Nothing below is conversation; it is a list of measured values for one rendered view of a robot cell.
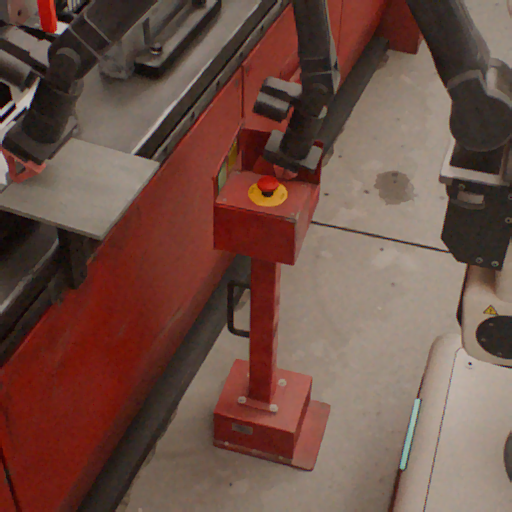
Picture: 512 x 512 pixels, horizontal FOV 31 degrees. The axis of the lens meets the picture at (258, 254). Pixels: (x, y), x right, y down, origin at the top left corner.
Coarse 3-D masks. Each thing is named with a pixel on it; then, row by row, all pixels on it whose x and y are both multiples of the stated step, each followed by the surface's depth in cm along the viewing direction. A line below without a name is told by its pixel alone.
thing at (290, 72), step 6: (294, 54) 235; (288, 60) 232; (294, 60) 237; (288, 66) 233; (294, 66) 238; (282, 72) 230; (288, 72) 235; (294, 72) 240; (282, 78) 231; (288, 78) 236; (294, 78) 236
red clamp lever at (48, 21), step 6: (36, 0) 138; (42, 0) 137; (48, 0) 137; (42, 6) 138; (48, 6) 138; (54, 6) 139; (42, 12) 138; (48, 12) 138; (54, 12) 139; (42, 18) 139; (48, 18) 139; (54, 18) 140; (42, 24) 140; (48, 24) 140; (54, 24) 140; (48, 30) 140; (54, 30) 140
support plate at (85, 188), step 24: (72, 144) 144; (48, 168) 140; (72, 168) 140; (96, 168) 140; (120, 168) 140; (144, 168) 140; (24, 192) 136; (48, 192) 136; (72, 192) 136; (96, 192) 136; (120, 192) 136; (48, 216) 132; (72, 216) 132; (96, 216) 132
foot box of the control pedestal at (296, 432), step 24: (240, 360) 227; (240, 384) 221; (288, 384) 222; (216, 408) 216; (240, 408) 216; (288, 408) 217; (312, 408) 230; (216, 432) 221; (240, 432) 218; (264, 432) 215; (288, 432) 212; (312, 432) 225; (264, 456) 220; (288, 456) 219; (312, 456) 220
